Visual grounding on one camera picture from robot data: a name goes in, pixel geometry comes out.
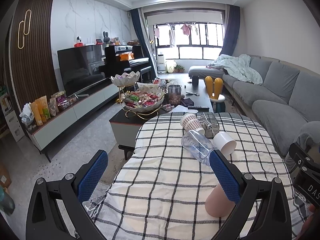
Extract pink plastic cup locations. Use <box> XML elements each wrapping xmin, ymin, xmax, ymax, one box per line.
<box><xmin>205</xmin><ymin>184</ymin><xmax>235</xmax><ymax>218</ymax></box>

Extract white paper cup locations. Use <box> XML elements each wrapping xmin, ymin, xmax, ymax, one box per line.
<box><xmin>213</xmin><ymin>131</ymin><xmax>236</xmax><ymax>157</ymax></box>

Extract clear plastic cup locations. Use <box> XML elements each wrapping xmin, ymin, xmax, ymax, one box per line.
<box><xmin>181</xmin><ymin>130</ymin><xmax>216</xmax><ymax>166</ymax></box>

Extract clear glass cup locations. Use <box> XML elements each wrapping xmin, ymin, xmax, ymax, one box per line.
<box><xmin>200</xmin><ymin>112</ymin><xmax>220</xmax><ymax>139</ymax></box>

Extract brown patterned paper cup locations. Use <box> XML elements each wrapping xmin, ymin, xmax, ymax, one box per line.
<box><xmin>180</xmin><ymin>113</ymin><xmax>204</xmax><ymax>135</ymax></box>

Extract grey sectional sofa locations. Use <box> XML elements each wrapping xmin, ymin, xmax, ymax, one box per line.
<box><xmin>189</xmin><ymin>55</ymin><xmax>319</xmax><ymax>157</ymax></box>

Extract white tv cabinet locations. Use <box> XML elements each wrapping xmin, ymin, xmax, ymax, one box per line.
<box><xmin>28</xmin><ymin>84</ymin><xmax>118</xmax><ymax>161</ymax></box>

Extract white plastic bag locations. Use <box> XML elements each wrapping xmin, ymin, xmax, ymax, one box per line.
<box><xmin>20</xmin><ymin>103</ymin><xmax>34</xmax><ymax>126</ymax></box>

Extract orange snack bag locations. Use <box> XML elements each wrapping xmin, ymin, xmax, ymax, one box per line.
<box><xmin>30</xmin><ymin>96</ymin><xmax>50</xmax><ymax>126</ymax></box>

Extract checkered white tablecloth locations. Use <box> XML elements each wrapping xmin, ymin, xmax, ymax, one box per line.
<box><xmin>88</xmin><ymin>113</ymin><xmax>307</xmax><ymax>239</ymax></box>

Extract black remote control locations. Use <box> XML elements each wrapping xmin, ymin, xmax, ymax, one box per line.
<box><xmin>188</xmin><ymin>106</ymin><xmax>209</xmax><ymax>112</ymax></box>

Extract yellow rabbit ear stool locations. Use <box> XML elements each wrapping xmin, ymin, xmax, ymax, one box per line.
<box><xmin>204</xmin><ymin>76</ymin><xmax>226</xmax><ymax>113</ymax></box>

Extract light green blanket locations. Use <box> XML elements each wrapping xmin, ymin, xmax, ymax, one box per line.
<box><xmin>207</xmin><ymin>54</ymin><xmax>263</xmax><ymax>85</ymax></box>

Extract two-tier snack bowl stand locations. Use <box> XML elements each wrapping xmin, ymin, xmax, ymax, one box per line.
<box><xmin>110</xmin><ymin>72</ymin><xmax>165</xmax><ymax>120</ymax></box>

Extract white papers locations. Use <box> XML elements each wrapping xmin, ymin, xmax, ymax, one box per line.
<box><xmin>170</xmin><ymin>105</ymin><xmax>198</xmax><ymax>114</ymax></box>

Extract flat screen television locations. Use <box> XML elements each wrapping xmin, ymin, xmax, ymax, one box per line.
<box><xmin>57</xmin><ymin>45</ymin><xmax>105</xmax><ymax>96</ymax></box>

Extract black coffee table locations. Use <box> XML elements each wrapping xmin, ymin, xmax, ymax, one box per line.
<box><xmin>109</xmin><ymin>72</ymin><xmax>215</xmax><ymax>156</ymax></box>

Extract jar of nuts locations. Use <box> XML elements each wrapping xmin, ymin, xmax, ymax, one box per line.
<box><xmin>168</xmin><ymin>85</ymin><xmax>181</xmax><ymax>106</ymax></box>

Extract black upright piano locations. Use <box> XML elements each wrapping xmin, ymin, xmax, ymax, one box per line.
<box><xmin>99</xmin><ymin>45</ymin><xmax>155</xmax><ymax>83</ymax></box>

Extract navy blue curtain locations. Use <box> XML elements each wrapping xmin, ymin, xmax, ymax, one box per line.
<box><xmin>130</xmin><ymin>8</ymin><xmax>157</xmax><ymax>79</ymax></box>

